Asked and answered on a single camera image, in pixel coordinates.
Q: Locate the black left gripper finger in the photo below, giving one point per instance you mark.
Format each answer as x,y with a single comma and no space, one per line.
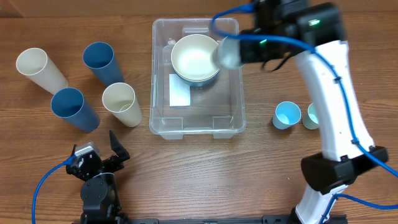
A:
73,150
118,148

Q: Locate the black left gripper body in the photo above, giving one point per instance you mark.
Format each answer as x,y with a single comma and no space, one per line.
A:
113,163

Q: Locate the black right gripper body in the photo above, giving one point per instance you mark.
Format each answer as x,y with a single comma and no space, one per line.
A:
257,50

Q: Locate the grey small cup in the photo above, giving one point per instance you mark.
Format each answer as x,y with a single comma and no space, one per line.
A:
226,56

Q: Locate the dark blue bowl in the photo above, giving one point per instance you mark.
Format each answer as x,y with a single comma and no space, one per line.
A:
201,83

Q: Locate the cream bowl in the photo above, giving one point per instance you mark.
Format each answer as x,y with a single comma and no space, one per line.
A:
191,58

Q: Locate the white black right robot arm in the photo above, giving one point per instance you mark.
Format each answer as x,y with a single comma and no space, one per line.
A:
315,38

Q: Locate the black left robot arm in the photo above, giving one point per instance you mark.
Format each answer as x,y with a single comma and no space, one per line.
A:
99,193

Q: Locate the cream tall cup near container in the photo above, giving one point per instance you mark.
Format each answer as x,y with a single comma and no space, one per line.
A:
120,99

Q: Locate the clear plastic storage container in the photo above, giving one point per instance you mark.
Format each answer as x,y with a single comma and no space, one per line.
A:
218,109

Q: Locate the white label in container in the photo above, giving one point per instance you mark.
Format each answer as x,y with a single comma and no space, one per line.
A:
179,91

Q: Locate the blue tall cup front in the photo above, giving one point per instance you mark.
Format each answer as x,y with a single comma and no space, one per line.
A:
70,105

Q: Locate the blue tall cup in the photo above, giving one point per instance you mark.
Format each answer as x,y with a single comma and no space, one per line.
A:
70,105
100,58

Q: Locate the light blue small cup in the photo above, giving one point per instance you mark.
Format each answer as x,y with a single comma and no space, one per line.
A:
286,115

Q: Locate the blue tall cup rear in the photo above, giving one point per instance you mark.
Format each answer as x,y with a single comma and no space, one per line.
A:
100,58

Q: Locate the mint green small cup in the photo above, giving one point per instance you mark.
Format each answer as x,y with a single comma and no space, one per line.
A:
310,120

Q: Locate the cream tall cup far left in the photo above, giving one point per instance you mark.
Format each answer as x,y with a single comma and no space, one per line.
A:
36,65

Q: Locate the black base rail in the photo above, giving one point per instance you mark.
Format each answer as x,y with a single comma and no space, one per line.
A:
266,219

